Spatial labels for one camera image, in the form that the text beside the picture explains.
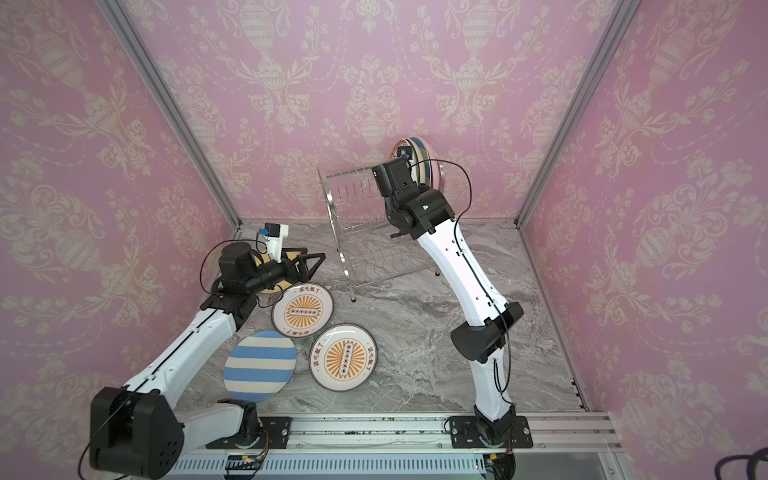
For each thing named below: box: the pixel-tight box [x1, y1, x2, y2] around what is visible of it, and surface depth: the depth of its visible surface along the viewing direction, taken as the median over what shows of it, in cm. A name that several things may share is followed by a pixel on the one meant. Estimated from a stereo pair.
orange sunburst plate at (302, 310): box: [271, 283, 334, 338], surface depth 97 cm
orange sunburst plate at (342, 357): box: [309, 323, 378, 392], surface depth 87 cm
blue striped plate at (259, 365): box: [223, 330, 297, 402], surface depth 84 cm
